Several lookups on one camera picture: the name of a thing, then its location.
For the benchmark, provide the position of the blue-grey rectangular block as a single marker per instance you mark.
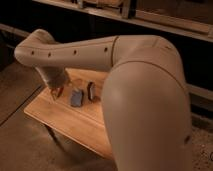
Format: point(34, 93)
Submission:
point(76, 98)

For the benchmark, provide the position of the wooden shelf unit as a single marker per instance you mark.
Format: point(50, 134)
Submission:
point(186, 24)

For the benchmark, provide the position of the orange carrot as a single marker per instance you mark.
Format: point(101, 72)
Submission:
point(58, 93)

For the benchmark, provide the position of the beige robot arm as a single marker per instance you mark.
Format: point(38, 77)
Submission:
point(145, 102)

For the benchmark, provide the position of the dark small can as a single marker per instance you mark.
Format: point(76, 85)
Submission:
point(91, 91)

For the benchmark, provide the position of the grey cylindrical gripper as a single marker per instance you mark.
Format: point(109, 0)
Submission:
point(54, 77)

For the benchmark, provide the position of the wooden table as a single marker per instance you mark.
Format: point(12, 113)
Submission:
point(83, 124)

